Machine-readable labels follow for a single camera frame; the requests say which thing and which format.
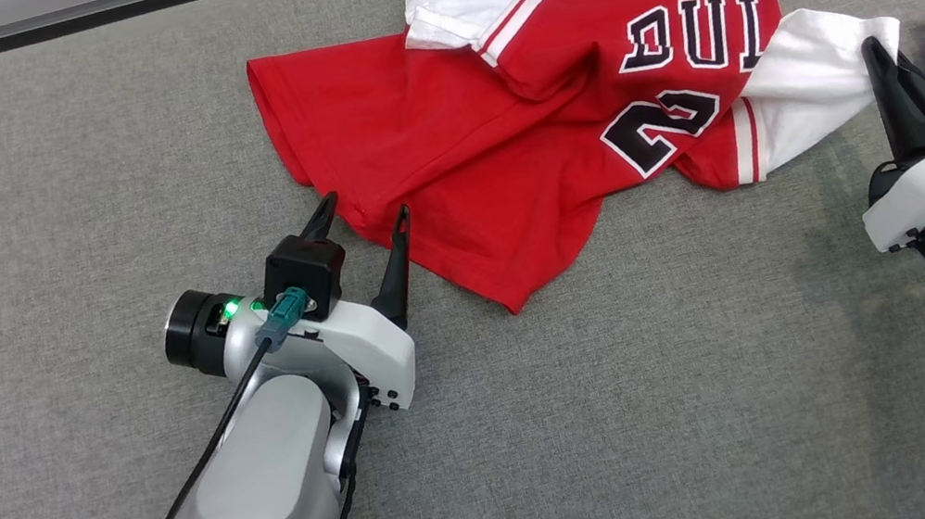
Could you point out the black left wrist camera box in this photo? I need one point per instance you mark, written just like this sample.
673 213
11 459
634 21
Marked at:
303 272

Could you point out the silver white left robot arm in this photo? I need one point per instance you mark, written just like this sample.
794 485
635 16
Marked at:
251 511

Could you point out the grey fabric sofa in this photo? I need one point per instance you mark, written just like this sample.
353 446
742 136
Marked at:
639 418

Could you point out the red white basketball jersey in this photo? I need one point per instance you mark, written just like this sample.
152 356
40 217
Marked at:
450 130

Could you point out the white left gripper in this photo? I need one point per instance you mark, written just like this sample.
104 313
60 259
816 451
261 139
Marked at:
375 354

